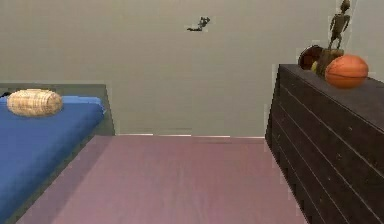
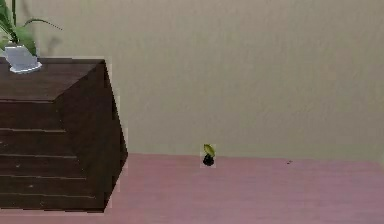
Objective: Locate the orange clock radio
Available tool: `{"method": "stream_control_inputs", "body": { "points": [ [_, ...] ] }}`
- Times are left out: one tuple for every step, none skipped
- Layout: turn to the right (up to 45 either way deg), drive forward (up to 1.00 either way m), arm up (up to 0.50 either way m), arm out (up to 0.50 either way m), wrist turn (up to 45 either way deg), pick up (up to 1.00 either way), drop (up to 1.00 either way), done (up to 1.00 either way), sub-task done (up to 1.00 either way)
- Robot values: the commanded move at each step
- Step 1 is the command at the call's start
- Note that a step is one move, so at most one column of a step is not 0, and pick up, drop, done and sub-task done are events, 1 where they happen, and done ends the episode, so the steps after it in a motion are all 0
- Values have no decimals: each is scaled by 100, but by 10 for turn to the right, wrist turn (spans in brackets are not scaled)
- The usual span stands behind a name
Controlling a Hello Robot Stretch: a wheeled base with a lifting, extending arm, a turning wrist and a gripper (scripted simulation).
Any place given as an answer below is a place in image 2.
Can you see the small yellow and black object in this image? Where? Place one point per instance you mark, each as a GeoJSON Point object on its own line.
{"type": "Point", "coordinates": [208, 156]}

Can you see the dark brown chest of drawers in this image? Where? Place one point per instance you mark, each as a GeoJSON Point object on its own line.
{"type": "Point", "coordinates": [60, 140]}

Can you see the green house plant white pot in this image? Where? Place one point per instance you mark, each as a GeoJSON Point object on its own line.
{"type": "Point", "coordinates": [20, 56]}

